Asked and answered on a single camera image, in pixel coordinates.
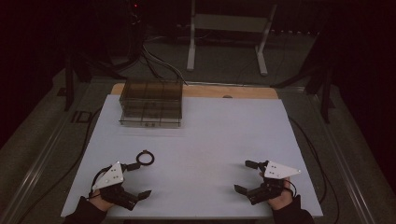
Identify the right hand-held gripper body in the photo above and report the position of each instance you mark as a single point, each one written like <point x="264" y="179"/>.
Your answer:
<point x="274" y="172"/>

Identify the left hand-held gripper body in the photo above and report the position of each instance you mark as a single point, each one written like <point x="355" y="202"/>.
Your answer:
<point x="112" y="177"/>

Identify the person's right hand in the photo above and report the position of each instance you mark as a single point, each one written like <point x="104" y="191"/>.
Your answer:
<point x="281" y="199"/>

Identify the person's left hand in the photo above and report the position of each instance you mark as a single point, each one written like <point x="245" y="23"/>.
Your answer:
<point x="101" y="203"/>

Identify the white paper table sheet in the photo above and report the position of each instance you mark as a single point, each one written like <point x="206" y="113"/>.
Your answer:
<point x="199" y="140"/>

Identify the clear plastic drawer organizer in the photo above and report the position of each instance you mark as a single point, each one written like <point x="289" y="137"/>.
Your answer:
<point x="151" y="104"/>

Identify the black metal stand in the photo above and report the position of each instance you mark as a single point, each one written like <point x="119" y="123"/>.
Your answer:
<point x="320" y="87"/>
<point x="73" y="77"/>

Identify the dark equipment tower red light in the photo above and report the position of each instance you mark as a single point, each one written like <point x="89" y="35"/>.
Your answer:
<point x="135" y="28"/>

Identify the white metal table frame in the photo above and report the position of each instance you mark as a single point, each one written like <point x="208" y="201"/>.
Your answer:
<point x="229" y="23"/>

